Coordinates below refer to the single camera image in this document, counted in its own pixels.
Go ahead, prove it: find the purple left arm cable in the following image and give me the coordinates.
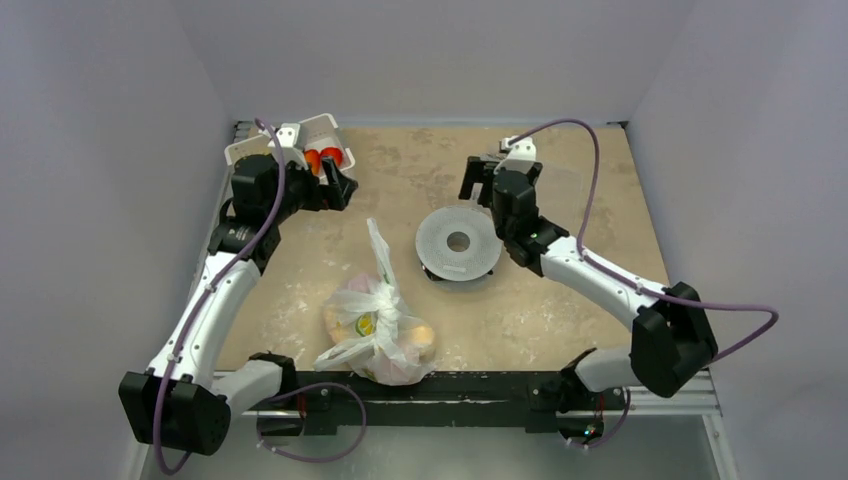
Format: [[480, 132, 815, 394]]
[[152, 118, 288, 476]]

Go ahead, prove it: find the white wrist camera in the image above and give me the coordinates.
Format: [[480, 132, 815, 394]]
[[495, 136, 537, 174], [275, 123, 306, 150]]

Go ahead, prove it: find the white plastic bag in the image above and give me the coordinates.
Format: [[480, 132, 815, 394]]
[[313, 218, 435, 386]]

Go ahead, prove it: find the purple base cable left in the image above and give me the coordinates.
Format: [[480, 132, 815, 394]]
[[255, 382, 368, 464]]

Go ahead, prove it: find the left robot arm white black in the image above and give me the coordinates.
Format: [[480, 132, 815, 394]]
[[118, 154, 359, 456]]

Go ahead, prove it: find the white plastic basket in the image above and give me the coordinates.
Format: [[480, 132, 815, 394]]
[[224, 113, 359, 208]]

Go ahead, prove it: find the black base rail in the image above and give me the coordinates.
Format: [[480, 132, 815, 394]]
[[251, 371, 625, 438]]

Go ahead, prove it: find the fake orange mango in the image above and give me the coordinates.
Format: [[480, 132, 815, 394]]
[[304, 149, 322, 176]]

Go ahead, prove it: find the clear plastic screw box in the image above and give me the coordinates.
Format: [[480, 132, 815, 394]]
[[495, 141, 585, 235]]

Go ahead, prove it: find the white filament spool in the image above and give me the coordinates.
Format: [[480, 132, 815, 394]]
[[415, 205, 502, 284]]

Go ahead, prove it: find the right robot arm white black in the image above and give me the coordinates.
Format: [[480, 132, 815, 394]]
[[459, 157, 718, 407]]

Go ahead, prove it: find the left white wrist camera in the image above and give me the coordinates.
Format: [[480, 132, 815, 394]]
[[275, 123, 306, 150]]

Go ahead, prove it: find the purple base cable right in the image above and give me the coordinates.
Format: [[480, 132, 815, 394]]
[[563, 390, 632, 452]]

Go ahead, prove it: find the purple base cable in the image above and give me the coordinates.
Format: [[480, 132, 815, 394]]
[[563, 390, 632, 452], [255, 382, 368, 464]]

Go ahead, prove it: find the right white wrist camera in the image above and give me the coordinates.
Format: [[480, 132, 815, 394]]
[[495, 136, 537, 174]]

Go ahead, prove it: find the fake red peach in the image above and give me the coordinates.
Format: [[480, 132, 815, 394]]
[[320, 147, 344, 167]]

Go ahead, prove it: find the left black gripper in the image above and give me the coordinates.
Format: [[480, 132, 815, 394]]
[[266, 154, 355, 224]]

